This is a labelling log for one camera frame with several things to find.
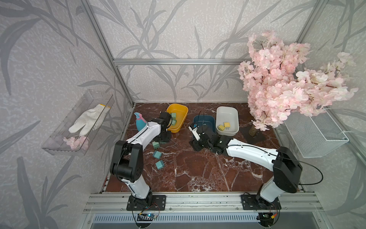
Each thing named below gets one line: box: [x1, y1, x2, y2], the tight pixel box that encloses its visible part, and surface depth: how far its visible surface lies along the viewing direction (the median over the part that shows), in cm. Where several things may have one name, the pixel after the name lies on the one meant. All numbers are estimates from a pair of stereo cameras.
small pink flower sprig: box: [62, 135, 90, 151], surface depth 60 cm
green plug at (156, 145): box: [152, 141, 160, 150], surface depth 96 cm
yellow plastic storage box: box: [166, 103, 189, 134], surface depth 114 cm
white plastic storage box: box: [215, 106, 240, 137], surface depth 110 cm
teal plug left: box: [152, 150, 163, 160], surface depth 91 cm
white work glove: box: [68, 104, 112, 136], surface depth 68 cm
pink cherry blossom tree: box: [237, 30, 358, 131], surface depth 57 cm
